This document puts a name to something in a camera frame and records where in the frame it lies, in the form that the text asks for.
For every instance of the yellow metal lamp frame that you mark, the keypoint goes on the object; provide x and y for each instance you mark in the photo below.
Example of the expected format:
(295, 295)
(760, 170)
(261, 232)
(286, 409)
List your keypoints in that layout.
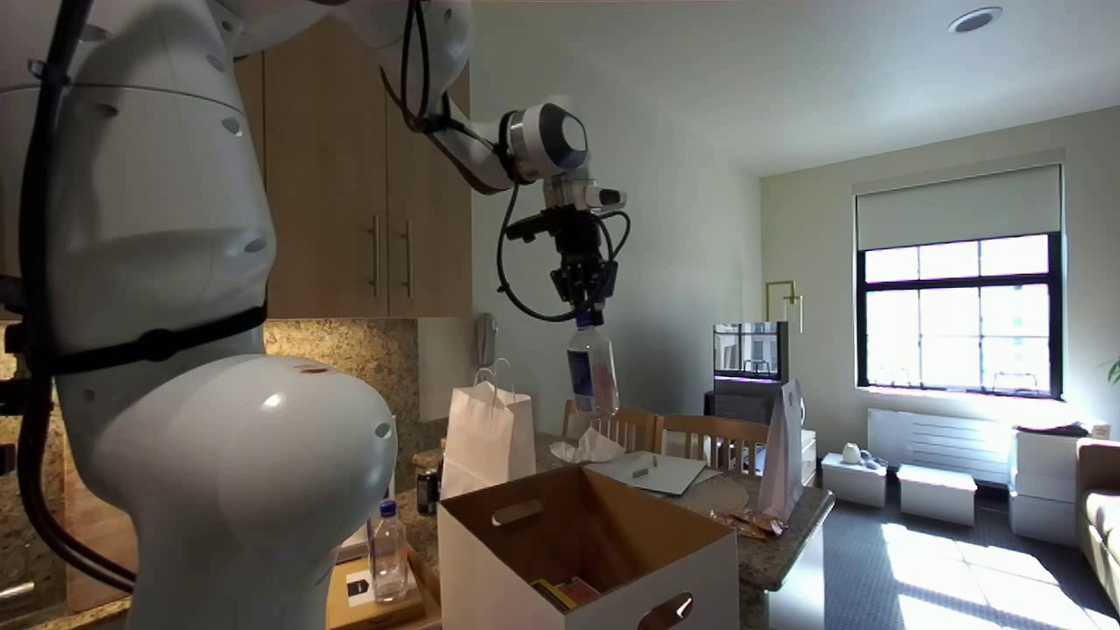
(791, 306)

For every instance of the wall cabinet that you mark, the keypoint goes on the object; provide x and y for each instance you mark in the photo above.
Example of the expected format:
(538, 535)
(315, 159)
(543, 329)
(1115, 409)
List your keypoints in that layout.
(325, 175)

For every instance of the round ceiling light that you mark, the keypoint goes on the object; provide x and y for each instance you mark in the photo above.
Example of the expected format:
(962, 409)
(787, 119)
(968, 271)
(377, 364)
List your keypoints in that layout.
(975, 19)

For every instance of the black tank stand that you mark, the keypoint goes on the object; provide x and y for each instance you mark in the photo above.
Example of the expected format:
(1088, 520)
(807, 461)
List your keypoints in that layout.
(739, 402)

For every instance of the crumpled white tissue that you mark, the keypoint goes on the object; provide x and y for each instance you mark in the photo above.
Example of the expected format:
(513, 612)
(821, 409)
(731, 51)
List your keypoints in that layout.
(589, 449)

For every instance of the clear water bottle blue cap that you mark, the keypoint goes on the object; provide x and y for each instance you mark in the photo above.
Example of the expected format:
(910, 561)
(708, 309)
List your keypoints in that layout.
(589, 371)
(388, 563)

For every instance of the white storage box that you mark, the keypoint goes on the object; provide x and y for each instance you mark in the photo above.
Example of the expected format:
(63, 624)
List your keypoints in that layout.
(937, 493)
(855, 485)

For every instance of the pen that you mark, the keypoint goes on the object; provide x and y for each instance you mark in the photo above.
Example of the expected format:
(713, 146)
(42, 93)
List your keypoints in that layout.
(643, 471)

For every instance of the green house plant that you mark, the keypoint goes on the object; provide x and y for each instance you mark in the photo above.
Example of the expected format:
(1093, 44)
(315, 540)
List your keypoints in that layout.
(1115, 371)

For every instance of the grey notebook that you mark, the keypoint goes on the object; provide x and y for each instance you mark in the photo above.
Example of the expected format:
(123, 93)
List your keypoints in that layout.
(671, 476)

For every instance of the yellow red packet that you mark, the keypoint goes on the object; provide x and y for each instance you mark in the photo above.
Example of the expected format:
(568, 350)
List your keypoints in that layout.
(564, 591)

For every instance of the white wall phone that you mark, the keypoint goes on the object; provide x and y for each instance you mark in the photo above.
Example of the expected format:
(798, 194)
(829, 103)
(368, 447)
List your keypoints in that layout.
(484, 342)

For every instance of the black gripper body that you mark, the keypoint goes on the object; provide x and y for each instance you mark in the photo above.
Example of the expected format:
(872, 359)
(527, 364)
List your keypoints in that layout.
(581, 251)

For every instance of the brown sofa white cushions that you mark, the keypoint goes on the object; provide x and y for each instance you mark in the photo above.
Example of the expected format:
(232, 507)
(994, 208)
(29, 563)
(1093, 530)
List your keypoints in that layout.
(1103, 511)

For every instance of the white printed shopping bag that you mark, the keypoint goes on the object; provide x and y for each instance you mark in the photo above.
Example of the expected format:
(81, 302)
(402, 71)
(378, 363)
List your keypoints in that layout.
(781, 457)

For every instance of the open cardboard box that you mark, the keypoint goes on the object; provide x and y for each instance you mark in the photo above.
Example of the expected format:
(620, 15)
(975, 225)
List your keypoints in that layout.
(687, 583)

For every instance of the black framed window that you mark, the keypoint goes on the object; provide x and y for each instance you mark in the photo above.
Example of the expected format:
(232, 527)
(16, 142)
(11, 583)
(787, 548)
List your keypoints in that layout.
(955, 317)

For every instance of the white drawer unit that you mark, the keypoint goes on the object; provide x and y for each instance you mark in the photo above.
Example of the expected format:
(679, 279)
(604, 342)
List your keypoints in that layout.
(1051, 490)

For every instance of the white radiator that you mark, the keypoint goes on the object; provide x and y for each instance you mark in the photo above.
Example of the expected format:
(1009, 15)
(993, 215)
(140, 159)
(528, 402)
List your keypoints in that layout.
(933, 441)

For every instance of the wooden slatted chair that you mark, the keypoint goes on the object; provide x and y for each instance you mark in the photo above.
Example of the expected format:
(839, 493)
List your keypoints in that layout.
(713, 439)
(634, 426)

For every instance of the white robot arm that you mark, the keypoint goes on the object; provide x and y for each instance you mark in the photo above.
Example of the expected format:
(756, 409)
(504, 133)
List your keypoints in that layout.
(232, 490)

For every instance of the white roller blind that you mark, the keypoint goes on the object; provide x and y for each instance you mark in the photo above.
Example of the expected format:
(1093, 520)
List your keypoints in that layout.
(955, 203)

